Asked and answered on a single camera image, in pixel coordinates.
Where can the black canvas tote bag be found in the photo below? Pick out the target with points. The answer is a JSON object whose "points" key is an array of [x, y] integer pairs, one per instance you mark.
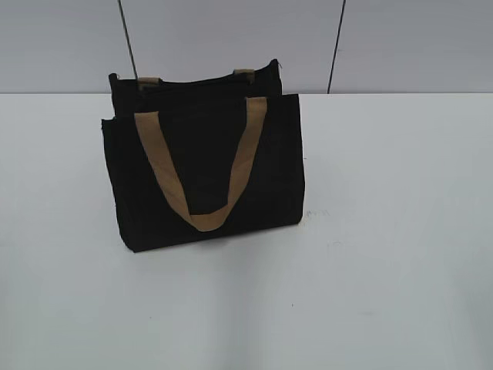
{"points": [[202, 125]]}

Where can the tan front bag handle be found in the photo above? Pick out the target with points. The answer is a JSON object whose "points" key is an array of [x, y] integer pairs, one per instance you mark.
{"points": [[159, 157]]}

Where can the tan bag handle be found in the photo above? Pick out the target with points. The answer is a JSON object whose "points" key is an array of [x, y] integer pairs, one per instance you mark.
{"points": [[237, 74], [159, 157]]}

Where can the tan rear bag handle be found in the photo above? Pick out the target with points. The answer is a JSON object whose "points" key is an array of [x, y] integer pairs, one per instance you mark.
{"points": [[237, 74]]}

